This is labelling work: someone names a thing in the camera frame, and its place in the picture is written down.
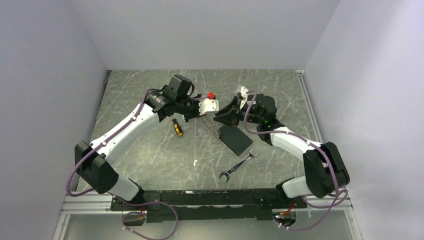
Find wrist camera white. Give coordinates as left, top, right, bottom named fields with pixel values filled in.
left=197, top=92, right=220, bottom=116
left=235, top=84, right=249, bottom=110

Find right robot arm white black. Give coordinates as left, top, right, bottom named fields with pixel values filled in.
left=213, top=94, right=350, bottom=208

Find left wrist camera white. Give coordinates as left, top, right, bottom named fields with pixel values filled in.
left=197, top=92, right=220, bottom=116

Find black rectangular pad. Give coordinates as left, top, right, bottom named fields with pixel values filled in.
left=218, top=125, right=253, bottom=156

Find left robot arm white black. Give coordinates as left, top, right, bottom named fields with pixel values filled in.
left=73, top=74, right=209, bottom=210

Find silver combination wrench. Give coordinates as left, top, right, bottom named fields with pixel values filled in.
left=218, top=148, right=259, bottom=182

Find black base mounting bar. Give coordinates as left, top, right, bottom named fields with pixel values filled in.
left=110, top=188, right=307, bottom=223

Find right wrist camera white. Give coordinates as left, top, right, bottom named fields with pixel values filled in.
left=235, top=84, right=249, bottom=110

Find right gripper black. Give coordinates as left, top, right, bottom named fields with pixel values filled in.
left=213, top=96, right=264, bottom=128

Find yellow black screwdriver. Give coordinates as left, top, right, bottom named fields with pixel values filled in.
left=172, top=118, right=184, bottom=137

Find aluminium frame rail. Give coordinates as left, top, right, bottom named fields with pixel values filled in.
left=53, top=188, right=363, bottom=240

